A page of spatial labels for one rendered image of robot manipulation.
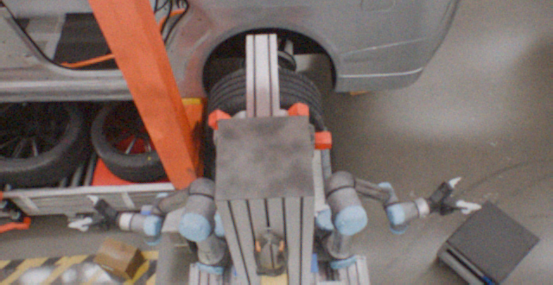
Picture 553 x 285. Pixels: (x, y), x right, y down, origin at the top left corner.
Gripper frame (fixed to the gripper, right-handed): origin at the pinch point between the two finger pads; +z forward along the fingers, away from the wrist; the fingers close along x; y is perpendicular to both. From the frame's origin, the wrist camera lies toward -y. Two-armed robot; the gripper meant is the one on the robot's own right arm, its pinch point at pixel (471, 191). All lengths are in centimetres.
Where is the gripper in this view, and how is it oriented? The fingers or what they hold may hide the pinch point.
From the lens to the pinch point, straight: 222.2
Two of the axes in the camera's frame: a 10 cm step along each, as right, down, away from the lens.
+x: 2.7, 7.0, -6.6
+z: 9.6, -2.5, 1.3
